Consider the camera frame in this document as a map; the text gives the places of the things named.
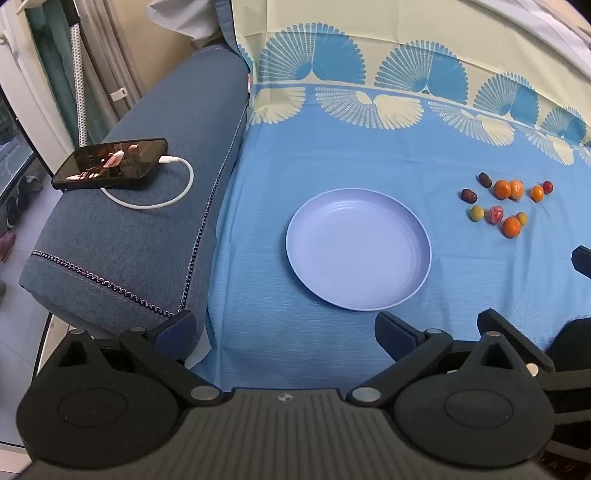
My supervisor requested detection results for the white garment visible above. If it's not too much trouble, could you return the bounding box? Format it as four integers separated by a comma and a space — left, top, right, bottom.
148, 0, 221, 48

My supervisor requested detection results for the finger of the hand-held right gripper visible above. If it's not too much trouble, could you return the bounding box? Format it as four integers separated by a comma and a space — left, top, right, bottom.
571, 246, 591, 278
478, 308, 556, 377

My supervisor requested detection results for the grey curtain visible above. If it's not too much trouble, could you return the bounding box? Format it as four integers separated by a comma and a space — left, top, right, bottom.
74, 0, 145, 118

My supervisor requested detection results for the blue fan-print cloth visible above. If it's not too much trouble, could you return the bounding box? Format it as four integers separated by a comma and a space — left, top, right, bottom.
191, 0, 591, 393

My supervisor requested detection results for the white dotted pole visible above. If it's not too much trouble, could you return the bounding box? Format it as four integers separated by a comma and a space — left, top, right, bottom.
68, 21, 89, 148

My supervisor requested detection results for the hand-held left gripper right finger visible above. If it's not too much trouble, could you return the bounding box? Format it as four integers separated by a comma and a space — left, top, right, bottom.
346, 310, 515, 408

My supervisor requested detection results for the black smartphone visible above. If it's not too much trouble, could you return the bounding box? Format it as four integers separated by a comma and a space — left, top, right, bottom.
51, 137, 169, 191

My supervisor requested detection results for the white charging cable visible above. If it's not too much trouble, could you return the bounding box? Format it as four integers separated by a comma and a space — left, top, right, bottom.
102, 156, 195, 210

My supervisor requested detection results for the white bedding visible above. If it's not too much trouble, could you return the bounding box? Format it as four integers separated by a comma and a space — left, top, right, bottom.
462, 0, 591, 90

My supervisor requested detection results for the green curtain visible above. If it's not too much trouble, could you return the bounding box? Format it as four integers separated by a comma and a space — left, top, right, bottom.
25, 0, 109, 145

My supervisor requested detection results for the light purple plate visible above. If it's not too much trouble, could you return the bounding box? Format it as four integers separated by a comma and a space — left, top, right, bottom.
285, 188, 433, 311

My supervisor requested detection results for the white door frame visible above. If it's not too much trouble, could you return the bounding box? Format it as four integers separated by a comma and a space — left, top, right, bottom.
0, 0, 79, 195

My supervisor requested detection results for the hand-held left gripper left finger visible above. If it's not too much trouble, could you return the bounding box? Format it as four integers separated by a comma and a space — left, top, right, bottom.
58, 310, 223, 407

